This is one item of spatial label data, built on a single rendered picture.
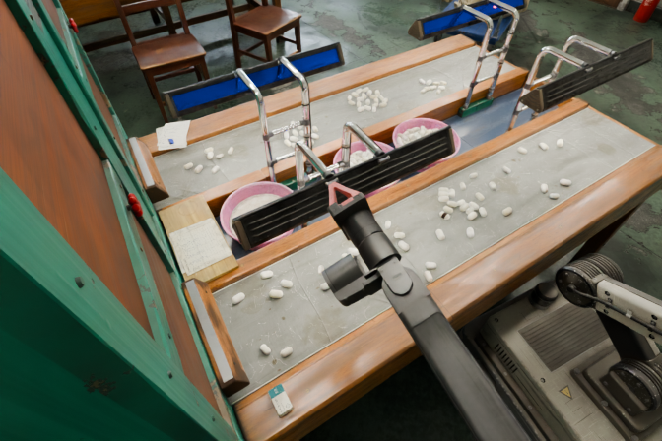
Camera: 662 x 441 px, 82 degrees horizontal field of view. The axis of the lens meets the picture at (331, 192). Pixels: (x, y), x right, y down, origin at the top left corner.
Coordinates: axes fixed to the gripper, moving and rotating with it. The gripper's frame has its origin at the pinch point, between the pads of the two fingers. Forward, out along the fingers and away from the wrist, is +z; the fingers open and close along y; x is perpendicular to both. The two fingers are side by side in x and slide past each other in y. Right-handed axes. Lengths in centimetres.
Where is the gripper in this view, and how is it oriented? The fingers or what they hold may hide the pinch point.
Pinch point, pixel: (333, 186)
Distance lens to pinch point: 74.0
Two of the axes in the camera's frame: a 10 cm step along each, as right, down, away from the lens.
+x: 8.5, -5.3, 0.4
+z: -4.4, -6.7, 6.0
